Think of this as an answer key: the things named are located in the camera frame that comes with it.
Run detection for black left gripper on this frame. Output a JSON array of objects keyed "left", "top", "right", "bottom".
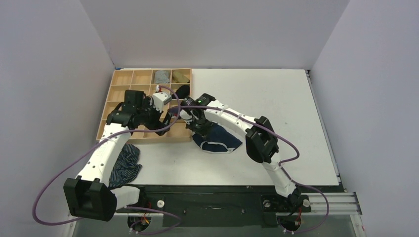
[{"left": 137, "top": 98, "right": 171, "bottom": 135}]

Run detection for navy white-trimmed bear underwear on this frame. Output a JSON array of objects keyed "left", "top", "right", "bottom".
[{"left": 192, "top": 125, "right": 243, "bottom": 154}]

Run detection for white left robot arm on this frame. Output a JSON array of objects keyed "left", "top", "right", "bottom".
[{"left": 63, "top": 90, "right": 172, "bottom": 221}]

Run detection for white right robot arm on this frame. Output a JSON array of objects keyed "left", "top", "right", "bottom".
[{"left": 174, "top": 93, "right": 311, "bottom": 212}]

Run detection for black rolled underwear in tray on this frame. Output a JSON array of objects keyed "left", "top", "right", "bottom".
[{"left": 176, "top": 85, "right": 190, "bottom": 99}]

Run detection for grey striped rolled underwear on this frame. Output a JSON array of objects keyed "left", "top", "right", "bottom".
[{"left": 154, "top": 70, "right": 170, "bottom": 84}]

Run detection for olive rolled underwear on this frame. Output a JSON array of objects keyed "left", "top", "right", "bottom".
[{"left": 172, "top": 71, "right": 190, "bottom": 83}]

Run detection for navy striped crumpled underwear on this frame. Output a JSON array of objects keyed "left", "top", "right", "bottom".
[{"left": 109, "top": 143, "right": 142, "bottom": 188}]

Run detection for wooden compartment organizer tray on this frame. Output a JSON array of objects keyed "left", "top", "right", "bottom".
[{"left": 95, "top": 68, "right": 193, "bottom": 145}]

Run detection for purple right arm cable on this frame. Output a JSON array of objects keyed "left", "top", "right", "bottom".
[{"left": 170, "top": 104, "right": 330, "bottom": 235}]

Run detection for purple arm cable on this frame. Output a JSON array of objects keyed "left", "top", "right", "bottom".
[
  {"left": 32, "top": 85, "right": 182, "bottom": 236},
  {"left": 170, "top": 104, "right": 330, "bottom": 235}
]

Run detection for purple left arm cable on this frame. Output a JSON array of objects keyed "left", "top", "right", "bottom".
[{"left": 32, "top": 85, "right": 182, "bottom": 236}]

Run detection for aluminium rail base frame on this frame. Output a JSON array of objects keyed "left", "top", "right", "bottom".
[{"left": 66, "top": 185, "right": 365, "bottom": 237}]

